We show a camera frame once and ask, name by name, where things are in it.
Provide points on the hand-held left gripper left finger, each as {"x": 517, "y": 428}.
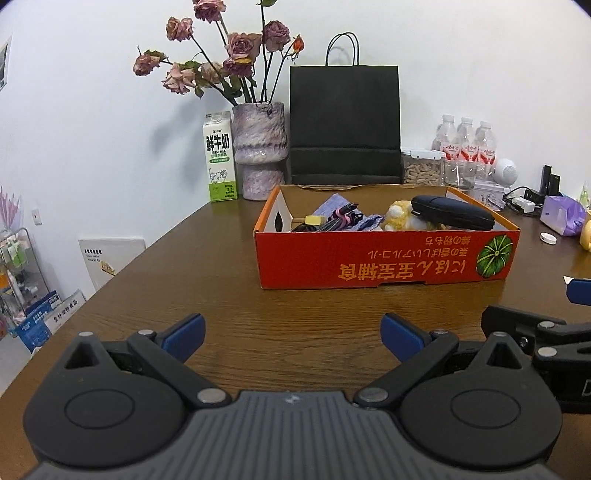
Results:
{"x": 187, "y": 334}

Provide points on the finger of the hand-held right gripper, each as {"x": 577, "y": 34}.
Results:
{"x": 517, "y": 323}
{"x": 581, "y": 291}

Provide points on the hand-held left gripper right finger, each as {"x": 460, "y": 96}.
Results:
{"x": 401, "y": 334}

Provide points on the orange cardboard box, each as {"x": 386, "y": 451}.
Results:
{"x": 369, "y": 263}

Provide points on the wooden desktop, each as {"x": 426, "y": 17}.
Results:
{"x": 184, "y": 286}

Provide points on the yellow rounded object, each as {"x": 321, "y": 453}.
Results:
{"x": 586, "y": 235}

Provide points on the small white round disc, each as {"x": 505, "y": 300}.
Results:
{"x": 548, "y": 237}

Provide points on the purple tissue pack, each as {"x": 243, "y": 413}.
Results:
{"x": 561, "y": 214}

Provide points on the white charger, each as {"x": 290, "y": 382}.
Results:
{"x": 524, "y": 205}

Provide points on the white flat board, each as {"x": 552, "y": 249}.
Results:
{"x": 111, "y": 258}

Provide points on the black upright device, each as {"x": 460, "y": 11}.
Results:
{"x": 550, "y": 182}

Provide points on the yellow and white plush toy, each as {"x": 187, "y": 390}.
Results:
{"x": 399, "y": 217}

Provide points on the white printed box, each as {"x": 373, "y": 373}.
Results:
{"x": 67, "y": 311}

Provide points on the black glasses case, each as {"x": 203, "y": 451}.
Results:
{"x": 452, "y": 212}

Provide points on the lavender tin box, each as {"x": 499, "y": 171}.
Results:
{"x": 487, "y": 194}

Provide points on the yellow block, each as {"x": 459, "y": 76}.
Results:
{"x": 318, "y": 220}

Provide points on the white round speaker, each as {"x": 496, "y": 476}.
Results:
{"x": 505, "y": 171}

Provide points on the purple cloth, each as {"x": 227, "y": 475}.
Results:
{"x": 330, "y": 205}

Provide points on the blue printed box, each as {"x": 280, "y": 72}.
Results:
{"x": 37, "y": 323}

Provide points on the clear glass cup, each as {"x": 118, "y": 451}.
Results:
{"x": 459, "y": 175}

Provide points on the clear container of seeds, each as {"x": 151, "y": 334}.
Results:
{"x": 421, "y": 170}

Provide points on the clear water bottle red label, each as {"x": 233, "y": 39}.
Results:
{"x": 445, "y": 141}
{"x": 485, "y": 147}
{"x": 466, "y": 143}

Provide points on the white and green milk carton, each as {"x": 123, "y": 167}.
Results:
{"x": 220, "y": 161}

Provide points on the purple marbled vase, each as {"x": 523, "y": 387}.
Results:
{"x": 258, "y": 147}

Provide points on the black paper bag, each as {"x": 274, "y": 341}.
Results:
{"x": 344, "y": 124}

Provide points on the lavender flower decoration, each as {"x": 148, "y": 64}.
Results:
{"x": 9, "y": 207}

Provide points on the dried rose bouquet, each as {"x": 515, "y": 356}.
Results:
{"x": 231, "y": 50}

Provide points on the white wall outlet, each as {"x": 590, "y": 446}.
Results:
{"x": 36, "y": 217}

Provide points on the wall picture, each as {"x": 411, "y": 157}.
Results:
{"x": 4, "y": 64}

